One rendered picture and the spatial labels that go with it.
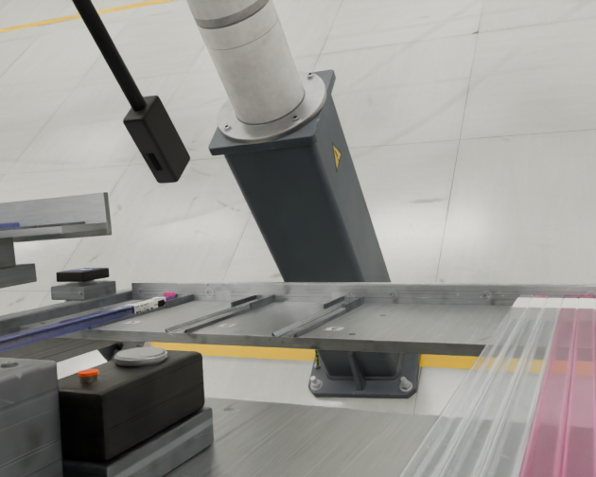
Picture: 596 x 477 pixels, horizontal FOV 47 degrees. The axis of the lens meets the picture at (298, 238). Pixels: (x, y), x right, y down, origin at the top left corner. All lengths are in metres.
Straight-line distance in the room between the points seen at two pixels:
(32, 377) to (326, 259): 1.04
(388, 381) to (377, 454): 1.24
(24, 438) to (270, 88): 0.87
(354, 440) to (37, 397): 0.15
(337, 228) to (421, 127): 1.05
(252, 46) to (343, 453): 0.80
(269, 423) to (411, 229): 1.53
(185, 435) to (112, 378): 0.05
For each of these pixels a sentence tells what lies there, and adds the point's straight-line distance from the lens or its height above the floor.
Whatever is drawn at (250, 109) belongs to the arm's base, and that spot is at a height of 0.74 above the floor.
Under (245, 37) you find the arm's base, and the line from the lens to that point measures 1.05.
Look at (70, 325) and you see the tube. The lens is 0.70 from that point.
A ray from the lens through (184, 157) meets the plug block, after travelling 0.40.
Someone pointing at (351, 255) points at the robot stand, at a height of 0.41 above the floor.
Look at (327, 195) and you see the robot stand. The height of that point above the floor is 0.57.
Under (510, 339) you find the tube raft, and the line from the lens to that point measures 0.52.
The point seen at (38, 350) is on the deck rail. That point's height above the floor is 0.81.
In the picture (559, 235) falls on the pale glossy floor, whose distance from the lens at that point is 1.80.
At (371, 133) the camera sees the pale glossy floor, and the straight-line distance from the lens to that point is 2.25.
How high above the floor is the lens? 1.30
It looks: 41 degrees down
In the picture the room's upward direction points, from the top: 23 degrees counter-clockwise
